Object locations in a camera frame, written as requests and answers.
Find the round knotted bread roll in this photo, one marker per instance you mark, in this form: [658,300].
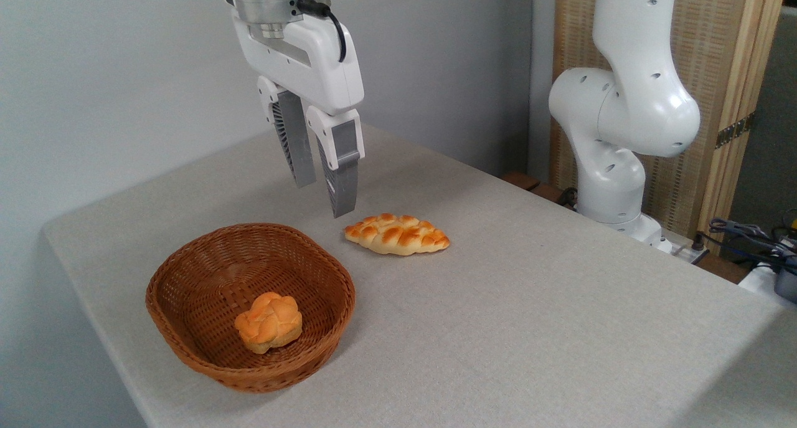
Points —
[269,323]

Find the grey tablecloth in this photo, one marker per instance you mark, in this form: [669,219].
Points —
[529,322]

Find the long braided bread loaf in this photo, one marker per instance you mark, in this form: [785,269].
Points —
[398,235]

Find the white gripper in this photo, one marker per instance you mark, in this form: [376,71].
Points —
[324,66]

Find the white power strip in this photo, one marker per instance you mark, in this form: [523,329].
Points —
[756,281]

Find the brown wicker basket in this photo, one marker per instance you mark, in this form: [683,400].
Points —
[199,278]

